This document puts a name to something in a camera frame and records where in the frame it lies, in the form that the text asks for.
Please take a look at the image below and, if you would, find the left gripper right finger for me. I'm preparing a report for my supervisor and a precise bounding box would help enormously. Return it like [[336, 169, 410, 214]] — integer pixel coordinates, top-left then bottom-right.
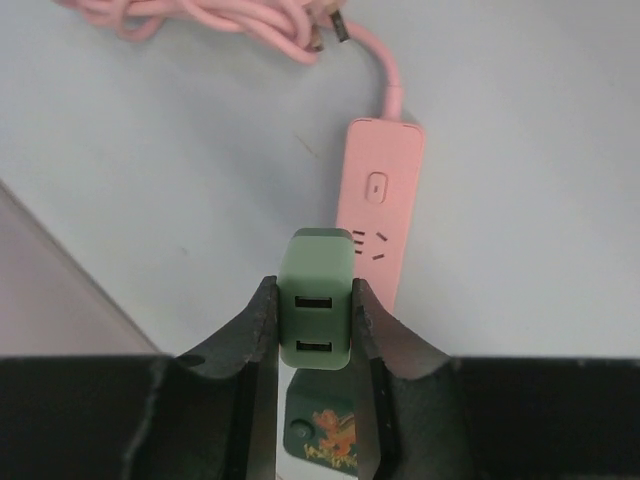
[[351, 280, 639, 479]]

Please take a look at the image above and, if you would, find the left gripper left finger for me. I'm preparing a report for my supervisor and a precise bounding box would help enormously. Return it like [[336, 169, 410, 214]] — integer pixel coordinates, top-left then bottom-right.
[[1, 277, 278, 479]]

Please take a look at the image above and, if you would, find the dark green cube adapter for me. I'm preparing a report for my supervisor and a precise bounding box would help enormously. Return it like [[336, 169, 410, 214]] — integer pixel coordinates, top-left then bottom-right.
[[283, 368, 358, 476]]

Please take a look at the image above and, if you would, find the green plug adapter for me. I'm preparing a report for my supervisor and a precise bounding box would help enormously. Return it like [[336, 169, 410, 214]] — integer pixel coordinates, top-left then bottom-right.
[[277, 228, 355, 371]]

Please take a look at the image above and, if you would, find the long pink power strip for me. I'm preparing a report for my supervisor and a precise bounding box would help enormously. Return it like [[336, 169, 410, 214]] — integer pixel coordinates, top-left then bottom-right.
[[336, 118, 426, 312]]

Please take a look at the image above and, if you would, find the pink strip power cable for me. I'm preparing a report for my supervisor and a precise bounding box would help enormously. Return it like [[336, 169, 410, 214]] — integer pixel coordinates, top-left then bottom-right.
[[52, 0, 405, 121]]

